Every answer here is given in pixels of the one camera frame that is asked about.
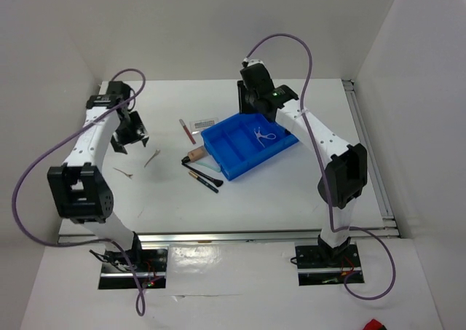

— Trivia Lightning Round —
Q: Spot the beige hair clip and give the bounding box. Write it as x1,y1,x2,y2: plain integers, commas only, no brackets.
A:
143,149,160,168

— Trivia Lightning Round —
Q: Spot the brown hair clip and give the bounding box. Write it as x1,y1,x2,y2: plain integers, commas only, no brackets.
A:
113,168,133,179

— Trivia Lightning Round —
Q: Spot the false eyelash packet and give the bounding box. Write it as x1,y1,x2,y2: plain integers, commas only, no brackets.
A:
189,117,218,135

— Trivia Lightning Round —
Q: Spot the beige foundation bottle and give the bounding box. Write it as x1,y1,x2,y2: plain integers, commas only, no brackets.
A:
181,146,208,164

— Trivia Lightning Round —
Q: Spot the gold green mascara tube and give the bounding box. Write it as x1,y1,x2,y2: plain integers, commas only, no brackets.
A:
189,171,218,194

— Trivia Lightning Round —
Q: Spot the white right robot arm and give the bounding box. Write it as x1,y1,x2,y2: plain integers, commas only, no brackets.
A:
237,60,368,266

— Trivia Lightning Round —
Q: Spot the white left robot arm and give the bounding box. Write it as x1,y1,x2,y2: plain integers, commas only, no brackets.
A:
47,81,149,271

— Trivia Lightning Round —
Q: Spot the black makeup brush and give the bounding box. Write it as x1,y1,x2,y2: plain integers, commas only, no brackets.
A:
182,163,224,187

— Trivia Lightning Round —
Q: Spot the white loop hair tool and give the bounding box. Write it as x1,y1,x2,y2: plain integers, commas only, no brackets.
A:
253,127,277,148

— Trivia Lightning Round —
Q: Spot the blue compartment tray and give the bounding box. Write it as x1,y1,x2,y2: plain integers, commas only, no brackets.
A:
201,114,298,181

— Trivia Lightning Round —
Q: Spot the mint green spatula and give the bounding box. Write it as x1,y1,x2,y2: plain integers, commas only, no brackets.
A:
196,162,221,173

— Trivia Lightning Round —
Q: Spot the red black object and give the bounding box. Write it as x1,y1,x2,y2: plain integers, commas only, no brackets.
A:
363,319,387,330

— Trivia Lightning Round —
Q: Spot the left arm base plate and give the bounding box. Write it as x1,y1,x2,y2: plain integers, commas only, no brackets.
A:
93,247,168,290

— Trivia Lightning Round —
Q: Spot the aluminium front rail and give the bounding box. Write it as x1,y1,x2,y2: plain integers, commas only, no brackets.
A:
58,227,400,243

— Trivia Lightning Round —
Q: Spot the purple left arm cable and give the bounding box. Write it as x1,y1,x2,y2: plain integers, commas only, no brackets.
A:
11,68,147,317

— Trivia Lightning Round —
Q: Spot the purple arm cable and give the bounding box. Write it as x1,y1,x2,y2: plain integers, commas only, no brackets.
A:
11,68,147,317
246,34,397,301

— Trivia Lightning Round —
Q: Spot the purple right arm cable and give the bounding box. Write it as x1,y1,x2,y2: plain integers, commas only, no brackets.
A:
246,34,397,301

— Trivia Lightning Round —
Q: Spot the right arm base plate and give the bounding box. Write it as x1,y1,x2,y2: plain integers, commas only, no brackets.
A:
290,244,364,286

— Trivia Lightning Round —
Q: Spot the aluminium side rail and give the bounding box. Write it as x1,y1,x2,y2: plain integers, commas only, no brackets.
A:
341,79,400,238

